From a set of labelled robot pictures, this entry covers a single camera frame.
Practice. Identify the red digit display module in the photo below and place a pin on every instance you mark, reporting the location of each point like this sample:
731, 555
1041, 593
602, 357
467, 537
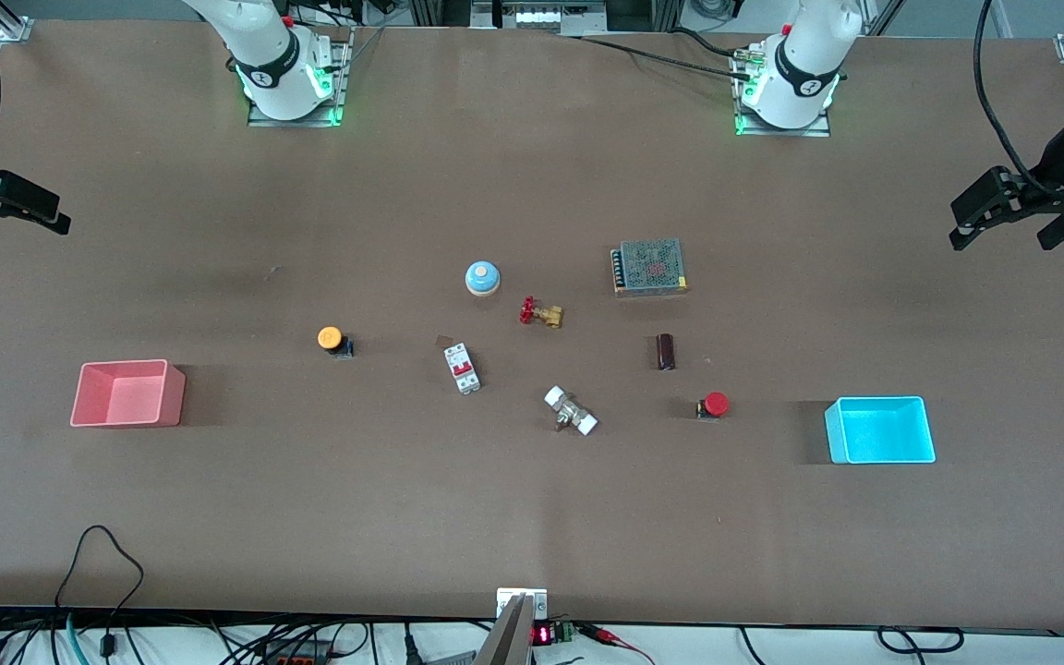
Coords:
542, 634

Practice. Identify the yellow push button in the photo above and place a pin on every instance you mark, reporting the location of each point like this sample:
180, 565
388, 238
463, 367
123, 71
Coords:
332, 340

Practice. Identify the pink plastic box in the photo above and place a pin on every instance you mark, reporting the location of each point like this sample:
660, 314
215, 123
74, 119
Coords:
128, 395

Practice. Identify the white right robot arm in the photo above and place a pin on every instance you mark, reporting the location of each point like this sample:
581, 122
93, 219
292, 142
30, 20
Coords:
272, 46

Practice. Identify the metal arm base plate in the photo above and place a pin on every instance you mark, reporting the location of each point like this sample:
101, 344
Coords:
336, 92
818, 129

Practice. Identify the metal mesh power supply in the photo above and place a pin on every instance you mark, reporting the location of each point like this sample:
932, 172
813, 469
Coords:
649, 268

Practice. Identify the red push button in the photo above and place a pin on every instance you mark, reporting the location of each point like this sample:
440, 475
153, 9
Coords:
713, 405

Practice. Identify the white circuit breaker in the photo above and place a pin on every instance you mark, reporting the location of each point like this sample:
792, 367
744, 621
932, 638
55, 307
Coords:
462, 368

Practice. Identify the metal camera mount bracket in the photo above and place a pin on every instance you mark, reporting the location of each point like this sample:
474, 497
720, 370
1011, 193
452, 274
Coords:
513, 633

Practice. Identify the white power strip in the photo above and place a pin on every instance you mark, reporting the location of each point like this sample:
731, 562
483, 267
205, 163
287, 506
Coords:
538, 16

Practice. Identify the red clip lead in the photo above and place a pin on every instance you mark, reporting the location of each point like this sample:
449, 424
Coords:
615, 639

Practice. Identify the cyan plastic box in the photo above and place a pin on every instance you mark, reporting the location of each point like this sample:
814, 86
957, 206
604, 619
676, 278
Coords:
881, 430

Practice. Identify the blue domed button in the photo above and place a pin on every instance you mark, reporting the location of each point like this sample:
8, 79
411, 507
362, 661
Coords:
482, 277

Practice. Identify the dark brown cylindrical capacitor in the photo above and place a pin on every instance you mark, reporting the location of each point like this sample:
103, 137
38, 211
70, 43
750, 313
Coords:
666, 352

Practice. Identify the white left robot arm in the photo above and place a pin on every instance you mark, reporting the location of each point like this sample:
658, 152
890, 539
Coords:
802, 55

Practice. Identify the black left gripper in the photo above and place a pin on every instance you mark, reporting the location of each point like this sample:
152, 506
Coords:
1052, 177

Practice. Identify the white-capped metal valve fitting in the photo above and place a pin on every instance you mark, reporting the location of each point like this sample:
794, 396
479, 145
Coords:
571, 411

